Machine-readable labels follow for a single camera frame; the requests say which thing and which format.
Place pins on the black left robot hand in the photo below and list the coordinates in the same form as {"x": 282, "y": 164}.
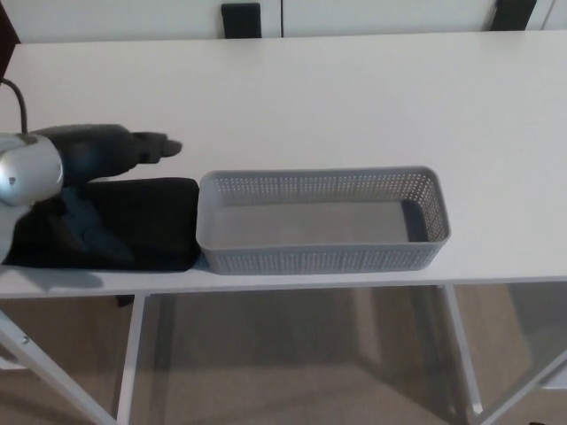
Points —
{"x": 106, "y": 146}

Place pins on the black cloth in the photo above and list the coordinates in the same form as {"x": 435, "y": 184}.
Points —
{"x": 155, "y": 221}

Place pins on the dark red brown furniture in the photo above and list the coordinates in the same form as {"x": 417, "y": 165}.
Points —
{"x": 5, "y": 40}

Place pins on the grey perforated plastic basket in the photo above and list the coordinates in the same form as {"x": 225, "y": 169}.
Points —
{"x": 310, "y": 261}

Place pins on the white cabinet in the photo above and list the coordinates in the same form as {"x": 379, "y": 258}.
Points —
{"x": 376, "y": 17}

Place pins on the white metal frame table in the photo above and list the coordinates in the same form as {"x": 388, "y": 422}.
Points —
{"x": 332, "y": 97}

